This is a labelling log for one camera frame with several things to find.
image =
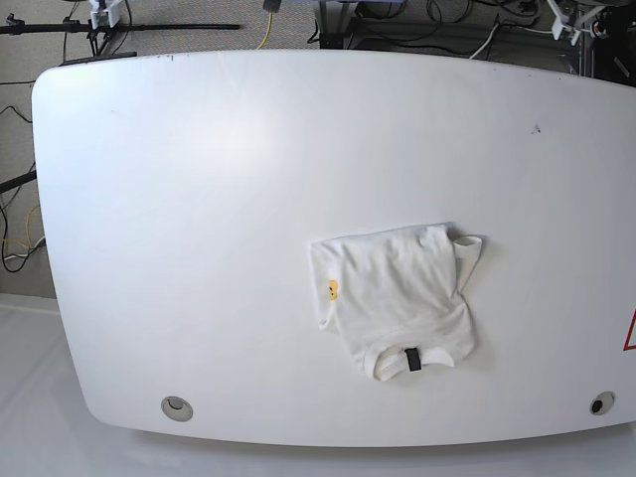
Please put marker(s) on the white printed T-shirt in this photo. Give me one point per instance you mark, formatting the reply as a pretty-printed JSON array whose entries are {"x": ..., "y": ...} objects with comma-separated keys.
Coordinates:
[{"x": 385, "y": 292}]

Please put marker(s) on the black shirt label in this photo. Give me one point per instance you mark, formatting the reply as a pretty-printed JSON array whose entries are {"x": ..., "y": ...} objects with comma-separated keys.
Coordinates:
[{"x": 413, "y": 359}]

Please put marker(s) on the left table grommet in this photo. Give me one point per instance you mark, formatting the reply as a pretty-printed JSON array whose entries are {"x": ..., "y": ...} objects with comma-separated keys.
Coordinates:
[{"x": 177, "y": 409}]

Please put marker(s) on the table grommet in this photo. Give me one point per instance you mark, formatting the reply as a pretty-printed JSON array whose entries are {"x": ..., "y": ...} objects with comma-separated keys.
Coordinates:
[
  {"x": 177, "y": 409},
  {"x": 602, "y": 404}
]

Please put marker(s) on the black tripod stand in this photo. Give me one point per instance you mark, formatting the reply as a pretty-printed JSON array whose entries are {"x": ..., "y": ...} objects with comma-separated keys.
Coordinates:
[{"x": 99, "y": 36}]

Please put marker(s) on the red warning sticker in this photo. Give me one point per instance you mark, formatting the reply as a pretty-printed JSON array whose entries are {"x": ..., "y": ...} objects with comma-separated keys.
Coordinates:
[{"x": 629, "y": 343}]

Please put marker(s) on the right table grommet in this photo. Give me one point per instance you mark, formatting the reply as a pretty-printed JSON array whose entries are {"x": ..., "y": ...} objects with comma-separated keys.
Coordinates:
[{"x": 602, "y": 404}]

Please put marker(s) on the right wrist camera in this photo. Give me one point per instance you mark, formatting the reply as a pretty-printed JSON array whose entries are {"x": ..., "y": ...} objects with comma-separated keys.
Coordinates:
[{"x": 104, "y": 13}]

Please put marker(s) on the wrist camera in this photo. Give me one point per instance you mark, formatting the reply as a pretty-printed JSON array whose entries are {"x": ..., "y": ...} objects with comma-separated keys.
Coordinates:
[
  {"x": 564, "y": 23},
  {"x": 104, "y": 13}
]

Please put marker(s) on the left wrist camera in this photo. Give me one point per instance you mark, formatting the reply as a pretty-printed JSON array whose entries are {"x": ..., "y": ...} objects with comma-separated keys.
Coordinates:
[{"x": 564, "y": 23}]

